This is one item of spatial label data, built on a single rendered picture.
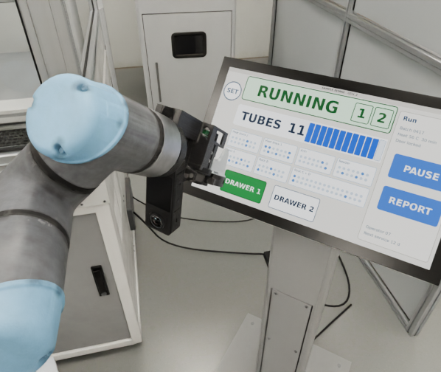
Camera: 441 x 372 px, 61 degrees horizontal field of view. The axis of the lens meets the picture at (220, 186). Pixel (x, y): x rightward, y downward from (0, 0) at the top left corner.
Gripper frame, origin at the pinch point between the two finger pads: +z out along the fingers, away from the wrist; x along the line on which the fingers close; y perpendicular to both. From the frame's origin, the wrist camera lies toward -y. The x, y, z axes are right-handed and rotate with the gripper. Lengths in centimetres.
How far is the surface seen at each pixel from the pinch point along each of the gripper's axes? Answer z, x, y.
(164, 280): 103, 54, -57
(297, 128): 14.8, -7.0, 14.3
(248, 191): 14.8, -1.3, -0.5
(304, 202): 14.8, -12.7, 0.9
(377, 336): 118, -41, -44
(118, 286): 49, 43, -46
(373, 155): 14.9, -21.9, 13.0
